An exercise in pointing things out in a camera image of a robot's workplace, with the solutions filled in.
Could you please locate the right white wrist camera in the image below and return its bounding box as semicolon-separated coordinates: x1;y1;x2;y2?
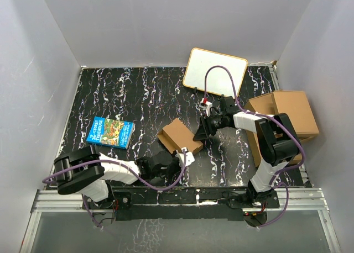
199;98;213;117

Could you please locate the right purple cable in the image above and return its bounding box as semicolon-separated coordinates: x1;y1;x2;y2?
203;66;306;228

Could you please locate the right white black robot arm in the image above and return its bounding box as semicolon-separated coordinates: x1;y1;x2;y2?
193;96;301;207

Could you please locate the flat brown cardboard box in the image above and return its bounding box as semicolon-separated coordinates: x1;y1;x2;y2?
243;94;315;168

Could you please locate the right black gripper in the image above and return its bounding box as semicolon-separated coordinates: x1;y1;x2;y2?
194;113;227;140

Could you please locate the closed brown cardboard box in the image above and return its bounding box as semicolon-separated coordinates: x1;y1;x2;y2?
272;91;319;138

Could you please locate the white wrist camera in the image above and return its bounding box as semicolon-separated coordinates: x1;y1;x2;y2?
199;98;213;117
175;147;195;167

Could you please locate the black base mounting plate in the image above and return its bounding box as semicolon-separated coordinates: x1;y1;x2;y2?
85;186;280;223

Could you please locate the blue treehouse book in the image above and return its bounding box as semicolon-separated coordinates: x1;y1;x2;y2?
86;117;135;150

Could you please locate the purple cable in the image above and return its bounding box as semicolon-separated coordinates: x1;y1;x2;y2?
43;149;188;229
203;66;306;228

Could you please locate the whiteboard with wooden frame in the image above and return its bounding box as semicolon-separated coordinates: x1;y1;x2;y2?
183;48;248;97

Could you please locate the aluminium frame rail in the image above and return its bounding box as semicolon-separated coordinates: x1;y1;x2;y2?
20;188;341;252

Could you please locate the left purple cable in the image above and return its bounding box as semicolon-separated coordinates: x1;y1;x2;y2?
43;149;188;229

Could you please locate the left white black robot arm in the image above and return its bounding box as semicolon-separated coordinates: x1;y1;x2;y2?
46;146;187;208

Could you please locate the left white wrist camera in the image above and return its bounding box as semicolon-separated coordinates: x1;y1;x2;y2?
175;147;195;167

